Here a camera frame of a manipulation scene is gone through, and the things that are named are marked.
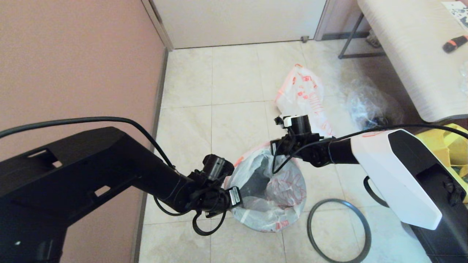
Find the clear crumpled plastic item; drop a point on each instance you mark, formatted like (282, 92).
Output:
(463, 78)

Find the white red-print trash bag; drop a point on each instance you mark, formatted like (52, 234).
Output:
(285, 190)
(303, 95)

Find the dark metal table frame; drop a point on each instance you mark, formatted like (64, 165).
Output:
(360, 56)

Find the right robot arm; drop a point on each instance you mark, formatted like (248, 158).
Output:
(395, 164)

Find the black orange marker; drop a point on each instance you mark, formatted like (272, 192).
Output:
(453, 44)

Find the white black-print paper sheet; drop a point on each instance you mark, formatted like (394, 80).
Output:
(459, 14)

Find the light grey door frame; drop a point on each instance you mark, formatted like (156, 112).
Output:
(157, 22)

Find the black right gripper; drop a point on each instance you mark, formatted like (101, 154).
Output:
(310, 149)

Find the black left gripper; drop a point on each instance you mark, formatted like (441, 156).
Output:
(212, 197)

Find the light wood-grain table top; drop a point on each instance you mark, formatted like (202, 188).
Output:
(413, 54)

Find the small grey floor item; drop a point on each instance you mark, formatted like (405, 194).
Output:
(373, 41)

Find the clear plastic bag dark contents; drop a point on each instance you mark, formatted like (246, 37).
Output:
(365, 106)

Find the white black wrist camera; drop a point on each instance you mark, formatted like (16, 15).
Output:
(217, 166)
(299, 124)

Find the white door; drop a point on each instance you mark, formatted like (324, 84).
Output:
(237, 22)

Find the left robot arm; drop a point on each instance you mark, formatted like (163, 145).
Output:
(91, 171)

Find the small metal door stop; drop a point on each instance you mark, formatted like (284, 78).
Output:
(304, 40)

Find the yellow non-woven tote bag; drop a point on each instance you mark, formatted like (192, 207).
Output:
(449, 149)

